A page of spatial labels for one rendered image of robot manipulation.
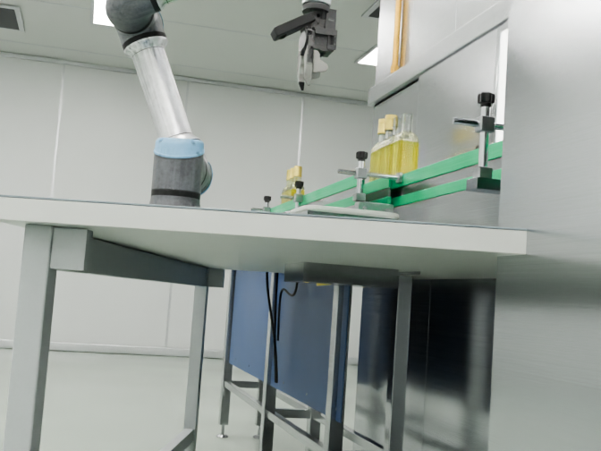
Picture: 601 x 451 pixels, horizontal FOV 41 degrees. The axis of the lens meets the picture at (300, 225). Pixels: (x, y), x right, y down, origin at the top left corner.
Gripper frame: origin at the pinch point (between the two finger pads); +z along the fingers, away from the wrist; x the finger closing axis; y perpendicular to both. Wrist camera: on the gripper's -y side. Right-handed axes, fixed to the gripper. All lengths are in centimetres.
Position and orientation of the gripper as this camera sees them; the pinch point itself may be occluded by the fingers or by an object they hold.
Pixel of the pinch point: (302, 82)
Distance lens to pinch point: 207.3
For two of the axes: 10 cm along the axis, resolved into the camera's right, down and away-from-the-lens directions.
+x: -2.6, 0.7, 9.6
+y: 9.6, 0.9, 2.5
